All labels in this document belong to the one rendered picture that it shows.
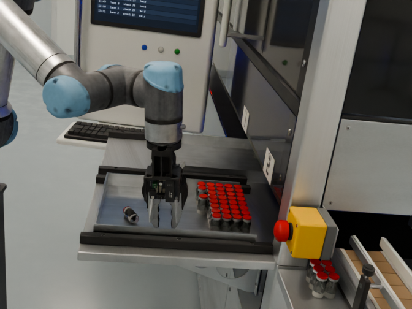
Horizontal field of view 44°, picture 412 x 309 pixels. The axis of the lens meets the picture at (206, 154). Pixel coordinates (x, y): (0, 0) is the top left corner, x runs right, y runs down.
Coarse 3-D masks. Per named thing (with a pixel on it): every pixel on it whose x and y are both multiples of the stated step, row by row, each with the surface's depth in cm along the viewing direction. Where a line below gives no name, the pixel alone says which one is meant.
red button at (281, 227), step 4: (280, 220) 93; (284, 220) 94; (276, 224) 93; (280, 224) 92; (284, 224) 92; (288, 224) 92; (276, 228) 93; (280, 228) 92; (284, 228) 92; (288, 228) 92; (276, 232) 93; (280, 232) 92; (284, 232) 92; (288, 232) 92; (276, 236) 93; (280, 236) 92; (284, 236) 92; (288, 236) 92; (280, 240) 92; (284, 240) 92
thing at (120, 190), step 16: (112, 176) 128; (128, 176) 128; (112, 192) 125; (128, 192) 126; (192, 192) 130; (112, 208) 117; (144, 208) 119; (160, 208) 120; (192, 208) 122; (96, 224) 103; (112, 224) 104; (128, 224) 111; (144, 224) 112; (160, 224) 113; (192, 224) 115; (208, 224) 116; (240, 240) 108
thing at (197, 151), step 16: (192, 144) 162; (208, 144) 163; (224, 144) 163; (240, 144) 164; (176, 160) 149; (192, 160) 150; (208, 160) 152; (224, 160) 153; (240, 160) 155; (256, 160) 156; (256, 176) 140
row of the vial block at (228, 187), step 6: (228, 186) 125; (228, 192) 122; (228, 198) 119; (234, 198) 119; (228, 204) 119; (234, 204) 116; (234, 210) 114; (234, 216) 111; (240, 216) 111; (234, 222) 111; (240, 222) 111; (234, 228) 111
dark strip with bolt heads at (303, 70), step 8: (312, 8) 95; (312, 16) 94; (312, 24) 94; (312, 32) 94; (304, 48) 98; (304, 56) 97; (304, 64) 96; (304, 72) 96; (304, 80) 96; (280, 176) 105
